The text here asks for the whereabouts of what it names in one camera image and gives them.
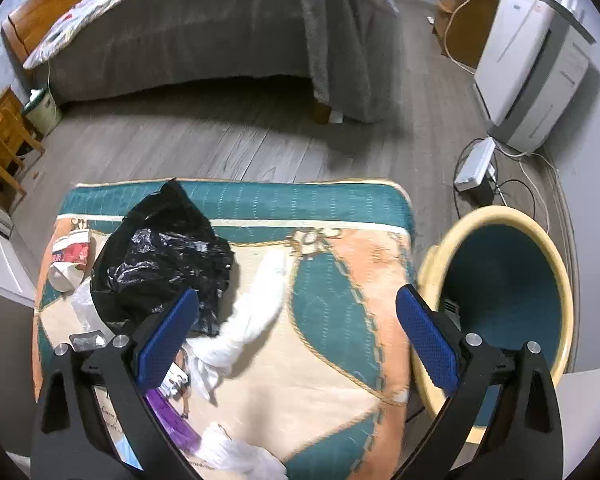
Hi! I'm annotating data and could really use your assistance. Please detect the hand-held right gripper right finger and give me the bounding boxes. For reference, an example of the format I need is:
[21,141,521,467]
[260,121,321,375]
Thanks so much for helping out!
[395,284,566,480]

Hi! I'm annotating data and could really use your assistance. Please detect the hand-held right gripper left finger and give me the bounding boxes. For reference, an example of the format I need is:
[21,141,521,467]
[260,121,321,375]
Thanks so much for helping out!
[30,287,203,480]

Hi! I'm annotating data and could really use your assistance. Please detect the long white tissue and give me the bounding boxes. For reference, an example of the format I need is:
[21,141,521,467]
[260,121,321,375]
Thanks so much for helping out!
[187,249,288,406]

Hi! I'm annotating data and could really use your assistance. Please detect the yellow and teal waste bin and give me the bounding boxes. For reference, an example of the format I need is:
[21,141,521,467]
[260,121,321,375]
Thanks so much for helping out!
[412,205,576,446]

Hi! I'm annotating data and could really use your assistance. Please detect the black plastic bag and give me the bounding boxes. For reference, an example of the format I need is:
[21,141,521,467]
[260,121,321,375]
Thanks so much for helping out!
[90,180,236,338]

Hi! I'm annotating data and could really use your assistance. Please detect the clear plastic wrapper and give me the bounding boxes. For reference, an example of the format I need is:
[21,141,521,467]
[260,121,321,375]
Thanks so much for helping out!
[70,285,113,351]

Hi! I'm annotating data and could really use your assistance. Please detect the purple packet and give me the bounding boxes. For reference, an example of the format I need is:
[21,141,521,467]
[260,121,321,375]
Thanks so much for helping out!
[147,390,201,456]

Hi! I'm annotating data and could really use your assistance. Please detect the teal and orange patterned mat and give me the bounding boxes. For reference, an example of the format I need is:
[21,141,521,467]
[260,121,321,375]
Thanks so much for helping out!
[32,178,416,480]

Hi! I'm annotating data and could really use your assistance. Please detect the crumpled red white paper cup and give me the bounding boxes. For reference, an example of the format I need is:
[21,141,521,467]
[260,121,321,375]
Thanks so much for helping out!
[47,227,96,292]

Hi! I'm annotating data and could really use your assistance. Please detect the crumpled white tissue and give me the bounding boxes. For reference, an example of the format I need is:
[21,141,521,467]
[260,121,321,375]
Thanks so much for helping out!
[195,422,288,480]

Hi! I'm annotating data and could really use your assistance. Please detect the large white power strip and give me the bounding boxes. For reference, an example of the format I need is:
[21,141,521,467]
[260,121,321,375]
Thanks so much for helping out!
[453,137,497,192]

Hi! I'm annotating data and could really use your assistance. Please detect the white cabinet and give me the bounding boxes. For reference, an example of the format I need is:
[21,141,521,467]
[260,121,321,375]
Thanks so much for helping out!
[0,195,36,306]

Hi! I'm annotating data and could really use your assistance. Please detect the wooden stool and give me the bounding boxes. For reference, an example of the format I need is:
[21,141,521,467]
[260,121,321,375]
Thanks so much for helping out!
[0,86,46,206]

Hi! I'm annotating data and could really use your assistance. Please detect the small white bucket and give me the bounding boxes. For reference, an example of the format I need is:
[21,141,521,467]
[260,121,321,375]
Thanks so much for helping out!
[22,87,63,136]

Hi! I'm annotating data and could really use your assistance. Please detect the white air purifier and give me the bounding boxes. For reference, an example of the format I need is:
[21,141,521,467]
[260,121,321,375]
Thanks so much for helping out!
[474,0,596,156]

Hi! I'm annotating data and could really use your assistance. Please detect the grey bed sheet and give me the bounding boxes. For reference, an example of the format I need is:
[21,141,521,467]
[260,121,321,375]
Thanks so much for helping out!
[50,0,321,108]

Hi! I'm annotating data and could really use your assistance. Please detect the grey fuzzy blanket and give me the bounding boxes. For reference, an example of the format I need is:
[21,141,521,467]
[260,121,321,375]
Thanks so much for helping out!
[295,0,401,123]

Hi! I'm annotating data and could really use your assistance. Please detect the wooden side cabinet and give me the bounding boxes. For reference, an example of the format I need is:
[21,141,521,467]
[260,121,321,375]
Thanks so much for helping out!
[432,0,501,71]

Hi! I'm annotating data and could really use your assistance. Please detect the black cable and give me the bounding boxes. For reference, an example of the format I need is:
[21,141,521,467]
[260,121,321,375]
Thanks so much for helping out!
[455,140,537,211]

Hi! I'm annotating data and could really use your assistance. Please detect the white cable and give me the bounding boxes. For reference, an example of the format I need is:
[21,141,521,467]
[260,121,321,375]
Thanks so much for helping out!
[490,135,552,241]

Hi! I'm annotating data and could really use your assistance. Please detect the cream cable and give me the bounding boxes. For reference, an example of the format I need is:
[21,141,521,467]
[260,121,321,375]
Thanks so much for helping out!
[442,0,481,73]

